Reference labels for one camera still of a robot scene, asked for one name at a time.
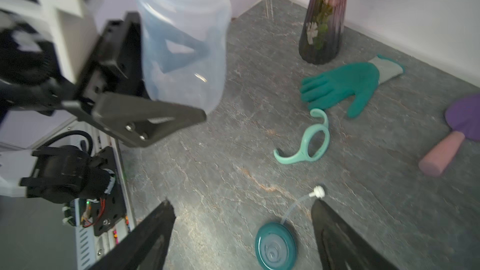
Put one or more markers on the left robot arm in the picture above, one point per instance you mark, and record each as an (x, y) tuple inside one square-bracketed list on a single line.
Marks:
[(31, 79)]

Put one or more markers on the white vented cable duct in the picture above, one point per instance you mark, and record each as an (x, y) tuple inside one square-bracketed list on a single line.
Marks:
[(86, 252)]

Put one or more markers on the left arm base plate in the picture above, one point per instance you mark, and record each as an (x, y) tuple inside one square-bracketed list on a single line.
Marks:
[(101, 215)]

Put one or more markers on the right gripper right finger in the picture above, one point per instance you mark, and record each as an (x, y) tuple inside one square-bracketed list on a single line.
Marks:
[(339, 246)]

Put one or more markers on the purple trowel with pink handle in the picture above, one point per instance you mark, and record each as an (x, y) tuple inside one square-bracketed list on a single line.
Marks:
[(463, 117)]

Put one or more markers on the colourful bead strip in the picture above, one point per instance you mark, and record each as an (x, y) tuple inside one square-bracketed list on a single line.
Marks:
[(121, 229)]

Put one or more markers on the teal bottle collar with nipple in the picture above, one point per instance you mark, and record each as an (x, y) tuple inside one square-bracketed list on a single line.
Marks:
[(275, 247)]

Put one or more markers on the clear plastic baby bottle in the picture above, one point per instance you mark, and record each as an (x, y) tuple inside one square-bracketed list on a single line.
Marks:
[(184, 50)]

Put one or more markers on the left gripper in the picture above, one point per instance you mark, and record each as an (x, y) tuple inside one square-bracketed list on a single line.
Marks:
[(110, 88)]

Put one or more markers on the dark purple glass vase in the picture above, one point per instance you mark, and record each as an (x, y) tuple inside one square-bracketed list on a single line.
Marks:
[(322, 31)]

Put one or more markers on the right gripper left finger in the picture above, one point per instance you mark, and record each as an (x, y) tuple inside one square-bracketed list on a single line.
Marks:
[(146, 246)]

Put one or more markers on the green rubber glove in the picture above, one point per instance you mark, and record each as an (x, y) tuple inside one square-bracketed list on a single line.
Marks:
[(360, 80)]

